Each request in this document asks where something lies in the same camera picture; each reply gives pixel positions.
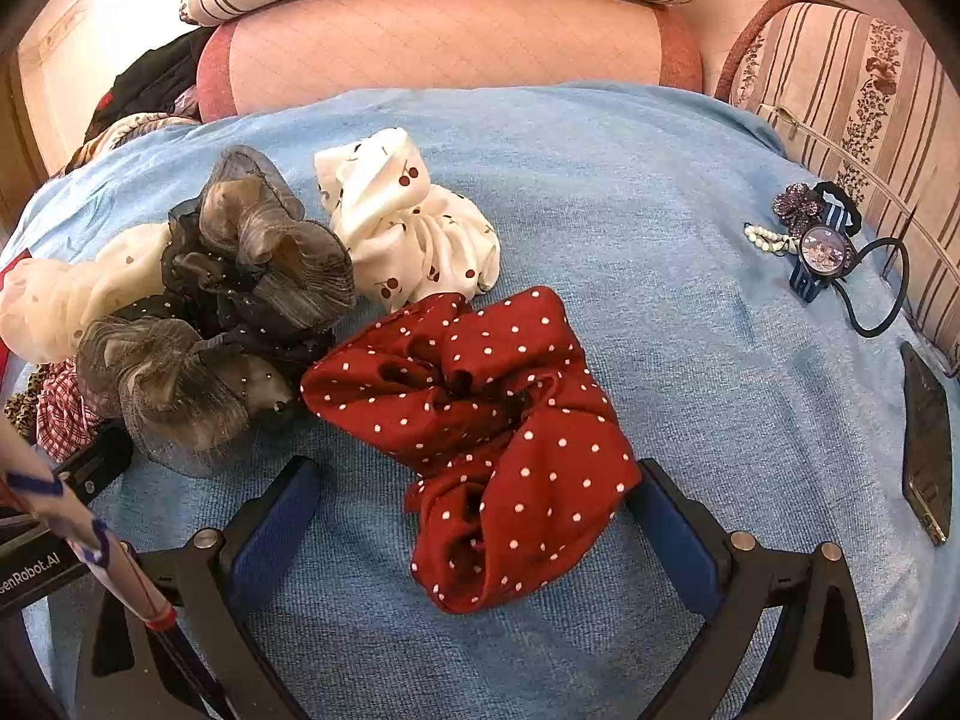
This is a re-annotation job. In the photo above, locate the red white checked scrunchie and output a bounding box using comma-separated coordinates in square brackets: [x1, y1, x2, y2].
[36, 359, 99, 463]

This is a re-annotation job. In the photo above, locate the grey organza scrunchie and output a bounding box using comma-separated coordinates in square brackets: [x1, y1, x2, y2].
[76, 146, 355, 478]

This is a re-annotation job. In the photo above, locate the cream dotted organza scrunchie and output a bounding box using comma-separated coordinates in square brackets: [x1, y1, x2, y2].
[2, 223, 171, 364]

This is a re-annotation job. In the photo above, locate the red polka dot scrunchie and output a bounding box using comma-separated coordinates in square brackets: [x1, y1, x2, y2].
[301, 286, 641, 614]

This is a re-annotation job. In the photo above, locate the white cherry print scrunchie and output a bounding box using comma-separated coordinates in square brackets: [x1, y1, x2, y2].
[314, 127, 501, 312]

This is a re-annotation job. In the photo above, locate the white sleeve with blue stripes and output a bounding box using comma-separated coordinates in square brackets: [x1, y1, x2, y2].
[0, 418, 176, 632]

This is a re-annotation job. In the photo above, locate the black hair clip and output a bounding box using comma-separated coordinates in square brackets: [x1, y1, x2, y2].
[900, 341, 952, 546]

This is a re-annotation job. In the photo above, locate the blue striped watch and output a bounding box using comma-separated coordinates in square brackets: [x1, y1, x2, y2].
[789, 203, 854, 302]

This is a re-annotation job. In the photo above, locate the patterned beige scarf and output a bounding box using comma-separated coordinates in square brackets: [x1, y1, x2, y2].
[57, 112, 199, 177]

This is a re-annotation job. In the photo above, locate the black clothing pile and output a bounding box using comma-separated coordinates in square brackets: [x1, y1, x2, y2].
[85, 28, 215, 140]

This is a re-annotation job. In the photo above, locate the pink bed mattress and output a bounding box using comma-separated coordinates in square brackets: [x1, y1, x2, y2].
[197, 0, 704, 122]

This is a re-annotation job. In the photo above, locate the black elastic hair tie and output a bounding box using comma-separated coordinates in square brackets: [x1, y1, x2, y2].
[830, 235, 911, 340]

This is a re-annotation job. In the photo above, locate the purple flower hair tie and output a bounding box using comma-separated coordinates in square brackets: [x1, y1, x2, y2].
[771, 180, 827, 236]

